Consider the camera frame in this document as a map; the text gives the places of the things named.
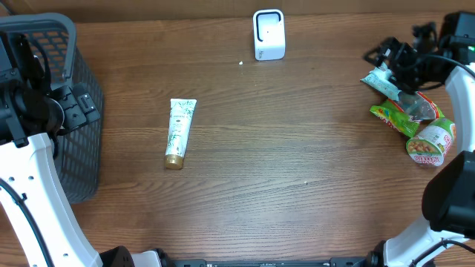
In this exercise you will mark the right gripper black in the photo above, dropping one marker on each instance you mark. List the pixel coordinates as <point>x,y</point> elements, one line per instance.
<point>401,50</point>

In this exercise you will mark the teal snack packet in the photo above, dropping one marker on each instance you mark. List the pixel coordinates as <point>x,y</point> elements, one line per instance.
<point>379,79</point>

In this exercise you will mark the green snack bag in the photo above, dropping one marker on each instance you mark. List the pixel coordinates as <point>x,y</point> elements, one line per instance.
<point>406,114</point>

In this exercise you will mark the green cup noodles container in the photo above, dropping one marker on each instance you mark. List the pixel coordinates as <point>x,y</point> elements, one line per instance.
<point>431,145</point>

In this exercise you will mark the white cosmetic tube gold cap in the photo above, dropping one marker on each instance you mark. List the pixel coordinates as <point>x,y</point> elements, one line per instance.
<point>180,119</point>

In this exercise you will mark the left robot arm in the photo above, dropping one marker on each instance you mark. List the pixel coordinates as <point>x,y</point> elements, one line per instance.
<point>33,115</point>

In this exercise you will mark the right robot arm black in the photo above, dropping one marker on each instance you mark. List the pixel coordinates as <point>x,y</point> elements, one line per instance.
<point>429,90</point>

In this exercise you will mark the white barcode scanner stand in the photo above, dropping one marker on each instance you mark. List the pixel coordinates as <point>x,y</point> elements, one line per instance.
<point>269,35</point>

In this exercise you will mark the grey plastic mesh basket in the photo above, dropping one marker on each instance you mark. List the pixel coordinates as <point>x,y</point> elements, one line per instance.
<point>78,161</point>

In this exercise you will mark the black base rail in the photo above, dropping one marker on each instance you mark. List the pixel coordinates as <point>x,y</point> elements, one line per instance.
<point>332,262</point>

